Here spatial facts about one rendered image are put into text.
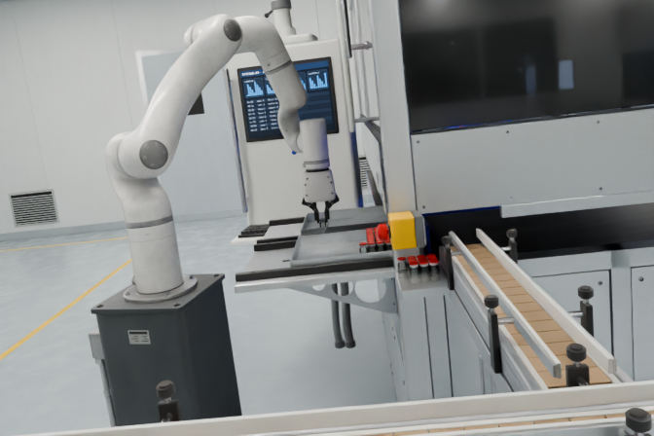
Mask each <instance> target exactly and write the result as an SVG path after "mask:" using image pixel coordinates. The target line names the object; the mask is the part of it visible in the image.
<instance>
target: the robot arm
mask: <svg viewBox="0 0 654 436"><path fill-rule="evenodd" d="M184 44H185V47H186V49H187V50H186V51H185V52H184V53H183V54H182V55H181V56H180V57H179V58H178V59H177V60H176V61H175V62H174V63H173V65H172V66H171V67H170V68H169V70H168V71H167V73H166V74H165V76H164V77H163V80H162V81H161V83H160V84H159V86H158V88H157V90H156V91H155V93H154V95H153V98H152V100H151V103H150V105H149V108H148V110H147V113H146V115H145V117H144V119H143V120H142V122H141V123H140V125H139V126H138V127H137V129H136V130H135V131H127V132H123V133H120V134H118V135H116V136H114V137H113V138H112V139H111V140H110V141H109V142H108V144H107V146H106V150H105V165H106V169H107V173H108V176H109V179H110V181H111V184H112V186H113V188H114V190H115V192H116V195H117V197H118V199H119V201H120V203H121V205H122V209H123V212H124V218H125V223H126V229H127V239H128V245H129V251H130V257H131V261H132V267H133V273H134V275H133V276H132V278H131V283H132V284H133V286H131V287H129V289H127V290H126V291H125V292H124V300H125V301H127V302H129V303H134V304H148V303H155V302H161V301H165V300H169V299H173V298H176V297H179V296H181V295H184V294H186V293H188V292H190V291H192V290H193V289H194V288H196V286H197V285H198V282H197V279H196V278H195V277H194V276H193V275H183V274H182V269H181V263H180V257H179V251H178V244H177V238H176V232H175V227H174V221H173V215H172V209H171V204H170V201H169V198H168V196H167V194H166V192H165V191H164V188H163V187H162V185H161V183H160V182H159V180H158V177H157V176H159V175H161V174H162V173H164V172H165V171H166V170H167V169H168V167H169V166H170V164H171V162H172V160H173V158H174V155H175V153H176V150H177V147H178V144H179V140H180V136H181V133H182V129H183V126H184V123H185V121H186V118H187V116H188V114H189V112H190V110H191V108H192V106H193V105H194V103H195V102H196V100H197V98H198V97H199V95H200V93H201V91H202V90H203V89H204V87H205V86H206V85H207V83H208V82H209V81H210V80H211V79H212V78H213V77H214V76H215V75H216V74H217V73H218V72H219V71H220V70H221V69H222V68H223V67H224V66H225V65H226V64H227V63H228V62H229V61H230V59H231V58H232V57H233V56H234V55H237V54H243V53H254V54H255V55H256V56H257V58H258V60H259V62H260V64H261V66H262V68H263V70H264V72H265V74H266V76H267V78H268V80H269V82H270V84H271V86H272V89H273V91H274V93H275V94H276V96H277V98H278V101H279V104H280V106H279V110H278V115H277V120H278V125H279V128H280V130H281V133H282V135H283V137H284V139H285V141H286V142H287V144H288V146H289V147H290V148H291V149H292V150H293V151H294V152H296V153H303V159H304V163H302V166H303V167H304V168H305V169H306V171H305V172H304V177H303V184H304V198H303V201H302V205H305V206H308V207H309V208H311V209H312V210H313V211H314V220H315V221H316V220H317V223H319V211H318V209H317V207H316V203H317V202H320V201H325V210H324V213H325V222H326V223H328V219H330V215H329V209H330V207H331V206H332V205H333V204H334V203H336V202H338V201H340V199H339V197H338V196H337V194H336V191H335V184H334V178H333V173H332V170H331V169H329V166H330V159H329V149H328V139H327V129H326V120H325V119H323V118H314V119H305V120H301V121H300V118H299V109H300V108H302V107H303V106H304V105H305V104H306V103H307V100H308V96H307V93H306V90H305V88H304V86H303V83H302V81H301V79H300V77H299V75H298V73H297V70H296V68H295V66H294V64H293V62H292V60H291V57H290V55H289V53H288V52H287V50H286V48H285V46H284V44H283V41H282V39H281V37H280V35H279V33H278V31H277V30H276V28H275V27H274V25H273V24H272V23H271V22H270V21H268V20H267V19H265V18H260V17H252V16H249V17H239V18H233V17H231V16H229V15H223V14H221V15H216V16H213V17H210V18H207V19H204V20H202V21H199V22H197V23H195V24H193V25H191V26H190V27H189V28H188V29H187V31H186V33H185V37H184ZM329 201H330V202H329Z"/></svg>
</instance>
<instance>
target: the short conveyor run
mask: <svg viewBox="0 0 654 436"><path fill-rule="evenodd" d="M506 232H507V236H508V237H510V239H509V246H503V247H499V246H497V245H496V244H495V243H494V242H493V241H492V240H491V239H490V238H489V237H488V236H487V235H486V234H485V233H484V232H483V231H482V230H481V229H476V234H477V238H478V239H479V240H480V241H481V242H482V243H478V244H468V245H464V244H463V243H462V242H461V240H460V239H459V238H458V237H457V236H456V234H455V233H454V232H453V231H450V232H449V235H448V236H443V237H442V242H443V243H444V244H446V246H439V259H440V269H442V271H443V273H444V275H445V276H446V278H447V282H448V288H449V289H450V290H452V295H449V296H450V298H451V300H452V301H453V303H454V306H455V308H456V310H457V312H458V314H459V316H460V317H461V319H462V321H463V323H464V325H465V327H466V329H467V331H468V333H469V334H470V336H471V338H472V340H473V342H474V344H475V346H476V348H477V349H478V350H479V352H480V354H481V356H482V358H483V360H484V362H485V364H486V365H487V367H488V369H489V371H490V374H491V376H492V378H493V380H494V381H495V383H496V385H497V387H498V389H499V391H500V393H507V392H519V391H530V390H541V389H552V388H564V387H566V377H565V365H570V364H573V361H572V360H570V359H569V358H568V357H567V356H566V347H567V346H568V345H570V344H581V345H582V346H584V347H585V348H586V349H587V358H586V359H585V360H583V361H581V364H582V363H586V364H587V365H588V366H589V374H590V385H597V384H609V383H619V382H633V380H632V379H631V378H630V377H629V376H628V375H627V374H626V373H625V372H624V371H623V370H622V369H621V368H620V367H619V366H618V365H617V359H616V358H615V357H614V356H612V355H611V354H610V353H609V352H608V351H607V350H606V349H605V348H604V347H603V346H602V345H601V344H600V343H599V342H598V341H597V340H596V339H595V338H594V317H593V306H592V305H591V304H590V303H589V299H592V298H593V297H594V289H593V288H592V287H591V286H587V285H583V286H580V287H579V288H578V289H577V290H578V297H580V298H581V299H583V301H580V310H575V311H565V310H564V309H563V308H562V307H561V306H560V305H559V304H558V303H557V302H556V301H555V300H554V299H553V298H552V297H551V296H550V295H549V294H548V293H547V292H546V291H544V290H543V289H542V288H541V287H540V286H539V285H538V284H537V283H536V282H535V281H534V280H533V279H532V278H531V277H530V276H529V275H528V274H527V273H526V272H525V271H524V270H523V269H521V268H520V267H519V266H518V258H517V242H516V241H515V240H514V237H516V236H517V235H518V234H517V231H516V230H515V229H509V230H508V231H506ZM451 242H452V243H453V244H454V246H450V244H451ZM504 251H509V255H510V257H509V256H508V255H507V254H506V253H505V252H504ZM578 317H580V320H581V325H580V324H579V323H578V322H577V321H576V320H575V319H574V318H578Z"/></svg>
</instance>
